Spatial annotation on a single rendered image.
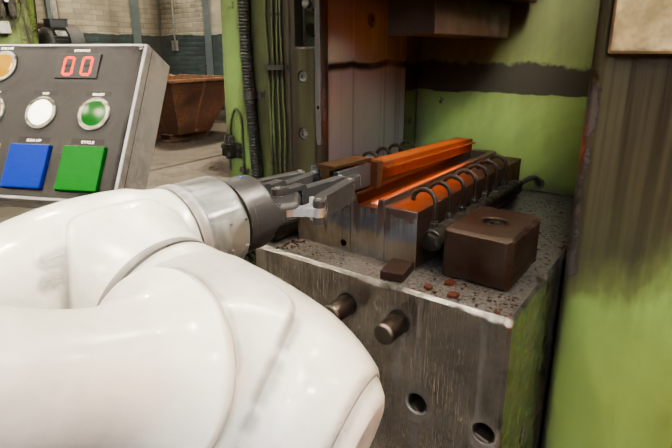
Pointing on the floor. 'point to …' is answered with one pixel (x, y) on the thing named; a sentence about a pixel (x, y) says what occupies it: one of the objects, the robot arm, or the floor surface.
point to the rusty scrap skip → (190, 106)
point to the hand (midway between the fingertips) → (346, 177)
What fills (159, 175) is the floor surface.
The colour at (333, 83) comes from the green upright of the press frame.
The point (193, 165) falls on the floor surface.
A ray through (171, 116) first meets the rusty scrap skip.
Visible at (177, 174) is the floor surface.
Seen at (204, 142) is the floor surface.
